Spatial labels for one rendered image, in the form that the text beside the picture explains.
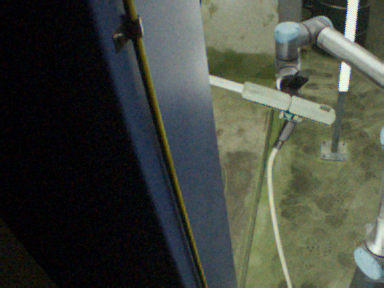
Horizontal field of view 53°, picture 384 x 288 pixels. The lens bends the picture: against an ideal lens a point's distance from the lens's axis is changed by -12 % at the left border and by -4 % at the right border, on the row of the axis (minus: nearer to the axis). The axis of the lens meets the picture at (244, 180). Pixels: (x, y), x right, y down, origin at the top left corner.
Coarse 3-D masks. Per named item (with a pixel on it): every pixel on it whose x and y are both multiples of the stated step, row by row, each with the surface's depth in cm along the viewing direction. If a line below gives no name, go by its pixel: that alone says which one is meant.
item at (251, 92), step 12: (216, 84) 123; (228, 84) 123; (240, 84) 124; (252, 84) 124; (240, 96) 126; (252, 96) 124; (264, 96) 124; (276, 96) 125; (288, 96) 127; (276, 108) 127; (288, 108) 128; (300, 108) 126; (312, 108) 127; (324, 108) 128; (288, 120) 132; (300, 120) 130; (312, 120) 130; (324, 120) 129; (288, 132) 135; (276, 144) 140
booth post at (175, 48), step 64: (0, 0) 18; (64, 0) 17; (192, 0) 33; (0, 64) 21; (64, 64) 20; (128, 64) 23; (192, 64) 35; (0, 128) 25; (64, 128) 24; (128, 128) 24; (192, 128) 37; (0, 192) 32; (64, 192) 30; (128, 192) 28; (192, 192) 39; (64, 256) 39; (128, 256) 36
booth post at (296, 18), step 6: (282, 0) 303; (288, 0) 302; (294, 0) 301; (300, 0) 300; (282, 6) 307; (288, 6) 306; (294, 6) 305; (300, 6) 304; (282, 12) 311; (288, 12) 310; (294, 12) 309; (300, 12) 308; (282, 18) 315; (288, 18) 314; (294, 18) 313; (300, 18) 312; (300, 48) 344; (300, 66) 366
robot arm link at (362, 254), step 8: (376, 208) 140; (376, 216) 140; (376, 224) 141; (368, 232) 153; (376, 232) 143; (368, 240) 150; (376, 240) 146; (360, 248) 154; (368, 248) 149; (376, 248) 147; (360, 256) 154; (368, 256) 149; (376, 256) 148; (360, 264) 157; (368, 264) 151; (376, 264) 147; (368, 272) 155; (376, 272) 149
